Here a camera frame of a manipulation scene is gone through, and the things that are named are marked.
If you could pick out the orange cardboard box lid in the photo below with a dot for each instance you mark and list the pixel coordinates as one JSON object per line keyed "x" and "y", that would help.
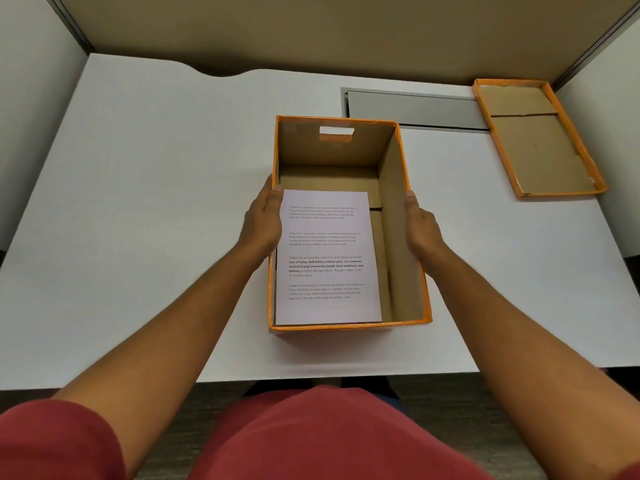
{"x": 540, "y": 144}

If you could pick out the person's right thumb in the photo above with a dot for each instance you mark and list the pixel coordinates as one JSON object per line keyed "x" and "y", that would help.
{"x": 410, "y": 202}

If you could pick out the person's left forearm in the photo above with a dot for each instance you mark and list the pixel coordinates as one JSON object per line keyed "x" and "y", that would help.
{"x": 175, "y": 339}

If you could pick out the person's left hand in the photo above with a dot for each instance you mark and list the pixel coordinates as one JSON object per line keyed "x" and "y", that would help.
{"x": 260, "y": 222}

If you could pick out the person's right hand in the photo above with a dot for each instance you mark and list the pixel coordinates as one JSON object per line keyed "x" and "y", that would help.
{"x": 424, "y": 232}

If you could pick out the orange cardboard box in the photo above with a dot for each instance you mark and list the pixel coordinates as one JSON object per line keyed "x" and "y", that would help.
{"x": 395, "y": 204}

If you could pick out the red shirt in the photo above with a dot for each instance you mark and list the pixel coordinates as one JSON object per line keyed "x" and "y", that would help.
{"x": 320, "y": 439}

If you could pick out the person's left thumb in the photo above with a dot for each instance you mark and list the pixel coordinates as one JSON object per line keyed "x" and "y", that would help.
{"x": 278, "y": 204}

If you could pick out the white printed paper sheet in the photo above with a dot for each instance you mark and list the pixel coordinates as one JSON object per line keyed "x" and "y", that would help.
{"x": 327, "y": 264}

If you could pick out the person's right forearm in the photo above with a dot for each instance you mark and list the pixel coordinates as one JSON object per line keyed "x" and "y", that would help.
{"x": 520, "y": 354}

